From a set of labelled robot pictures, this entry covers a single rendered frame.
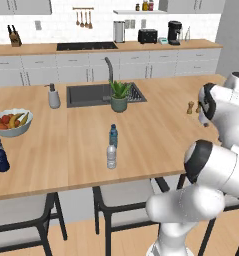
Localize blue plastic water bottle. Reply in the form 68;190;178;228
108;123;119;149

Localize green plant in grey pot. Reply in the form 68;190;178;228
109;79;133;114

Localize clear plastic bottle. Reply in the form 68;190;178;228
106;143;118;170

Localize dark grey sink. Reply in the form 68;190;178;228
66;82;148;109

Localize dark grey tap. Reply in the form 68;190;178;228
104;56;115;102

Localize grey soap dispenser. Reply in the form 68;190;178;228
43;82;62;110

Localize brown pepper mill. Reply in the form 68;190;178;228
186;100;195;116

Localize run of grey base cupboards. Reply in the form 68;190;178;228
0;47;223;89

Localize black hob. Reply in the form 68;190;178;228
56;41;119;52

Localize steel canister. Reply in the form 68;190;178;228
112;20;126;44

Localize black toaster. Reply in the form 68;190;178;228
137;28;159;45

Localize yellow bananas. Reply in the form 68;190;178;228
8;112;30;130

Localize pale grey fruit bowl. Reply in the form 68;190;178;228
0;107;35;138

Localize hanging wooden spatula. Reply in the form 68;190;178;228
87;10;94;30

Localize black coffee machine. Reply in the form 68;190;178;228
167;20;184;46

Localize dark blue glass bottle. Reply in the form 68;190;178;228
0;144;11;173

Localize brown knife block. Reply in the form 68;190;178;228
7;24;23;48

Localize grey fridge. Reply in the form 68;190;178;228
215;0;239;78

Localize grey double wall socket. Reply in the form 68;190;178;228
124;18;137;29

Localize white wall shelf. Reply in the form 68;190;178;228
112;9;168;15

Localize grey wall cupboards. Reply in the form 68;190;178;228
0;0;53;16
158;0;227;15

